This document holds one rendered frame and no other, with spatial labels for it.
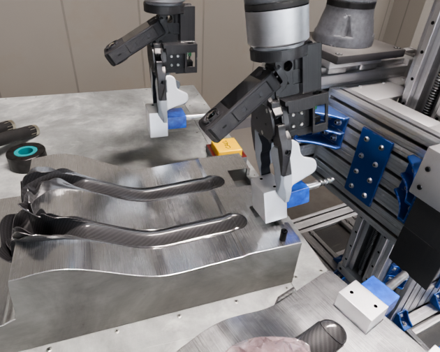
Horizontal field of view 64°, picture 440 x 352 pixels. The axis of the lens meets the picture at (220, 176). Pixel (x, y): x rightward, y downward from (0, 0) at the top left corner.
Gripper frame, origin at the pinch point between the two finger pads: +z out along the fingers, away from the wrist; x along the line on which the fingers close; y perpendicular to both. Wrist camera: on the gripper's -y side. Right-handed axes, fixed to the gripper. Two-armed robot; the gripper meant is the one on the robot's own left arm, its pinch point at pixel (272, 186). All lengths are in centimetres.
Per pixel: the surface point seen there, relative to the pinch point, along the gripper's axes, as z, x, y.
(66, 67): 5, 179, -42
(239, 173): 4.6, 13.9, -0.4
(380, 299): 9.7, -17.2, 6.3
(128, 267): 2.0, -5.6, -22.7
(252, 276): 10.7, -5.7, -6.5
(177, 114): -5.1, 27.5, -8.0
